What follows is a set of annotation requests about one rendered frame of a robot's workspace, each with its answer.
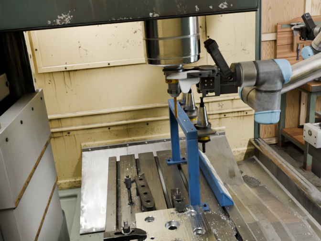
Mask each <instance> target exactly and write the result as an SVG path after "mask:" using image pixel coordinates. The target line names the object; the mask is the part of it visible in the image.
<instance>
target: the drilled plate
mask: <svg viewBox="0 0 321 241"><path fill-rule="evenodd" d="M185 210H186V211H187V210H190V211H188V212H187V213H186V214H182V215H178V214H177V211H176V210H175V208H170V209H163V210H156V211H149V212H142V213H135V219H136V228H139V229H142V230H144V231H148V234H147V236H146V237H144V238H142V239H137V240H138V241H171V240H172V241H183V239H184V240H185V241H216V238H215V236H214V234H213V231H212V229H211V227H210V224H209V222H208V220H207V217H206V215H205V213H204V211H203V208H202V206H201V205H193V206H186V207H185ZM171 213H173V214H172V215H171ZM183 213H184V212H183ZM174 214H175V215H174ZM149 215H150V216H149ZM190 215H191V216H195V215H196V216H195V217H190ZM152 216H153V217H152ZM154 216H156V217H155V219H154ZM178 220H179V222H178ZM181 221H182V222H181ZM180 223H181V224H180ZM185 225H186V226H185ZM193 229H194V230H193ZM171 236H172V237H171ZM175 238H177V239H178V240H177V239H176V240H175ZM181 238H182V239H181ZM179 239H180V240H179ZM199 239H200V240H199Z"/></svg>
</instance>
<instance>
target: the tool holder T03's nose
mask: <svg viewBox="0 0 321 241"><path fill-rule="evenodd" d="M167 92H168V93H169V94H170V96H171V97H178V96H179V95H180V94H181V92H182V91H181V88H180V84H179V83H177V84H168V89H167Z"/></svg>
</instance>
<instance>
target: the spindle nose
mask: <svg viewBox="0 0 321 241"><path fill-rule="evenodd" d="M141 32H142V37H143V39H142V42H143V53H144V57H145V63H146V64H148V65H150V66H178V65H185V64H190V63H194V62H197V61H199V60H200V53H201V40H200V17H199V16H197V17H186V18H175V19H164V20H152V21H141Z"/></svg>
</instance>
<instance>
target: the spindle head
mask: <svg viewBox="0 0 321 241"><path fill-rule="evenodd" d="M258 8H259V0H0V33H14V32H25V31H37V30H48V29H59V28H70V27H81V26H92V25H103V24H115V23H126V22H141V21H152V20H164V19H175V18H186V17H197V16H208V15H219V14H231V13H242V12H253V11H257V9H258Z"/></svg>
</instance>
